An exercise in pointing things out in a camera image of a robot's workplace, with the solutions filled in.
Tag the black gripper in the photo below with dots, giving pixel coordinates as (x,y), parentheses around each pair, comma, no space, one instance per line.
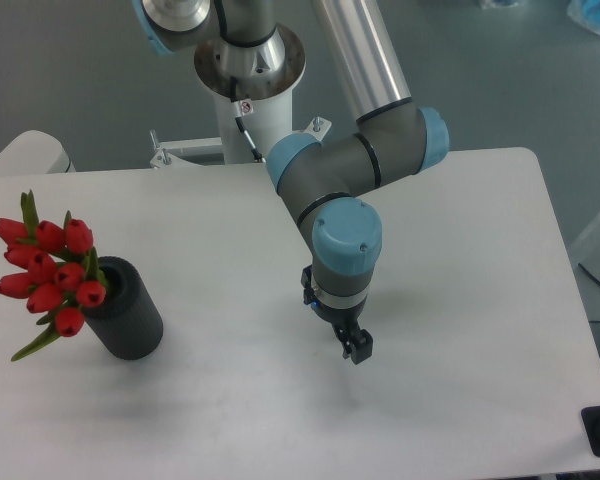
(342,313)

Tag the red tulip bouquet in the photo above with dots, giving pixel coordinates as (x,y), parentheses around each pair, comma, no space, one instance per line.
(60,272)

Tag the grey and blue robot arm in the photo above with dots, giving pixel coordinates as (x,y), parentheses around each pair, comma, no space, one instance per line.
(250,64)

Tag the black ribbed cylindrical vase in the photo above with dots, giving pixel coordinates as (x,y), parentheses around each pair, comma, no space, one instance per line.
(127,322)

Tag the white chair back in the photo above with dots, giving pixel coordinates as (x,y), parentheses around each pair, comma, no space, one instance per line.
(34,153)

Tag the blue plastic bag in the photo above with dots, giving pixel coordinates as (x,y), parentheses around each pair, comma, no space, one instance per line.
(586,14)

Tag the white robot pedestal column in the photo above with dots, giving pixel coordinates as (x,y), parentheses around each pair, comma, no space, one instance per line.
(269,121)

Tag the metal base mounting frame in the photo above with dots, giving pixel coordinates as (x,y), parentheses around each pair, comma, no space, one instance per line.
(205,151)

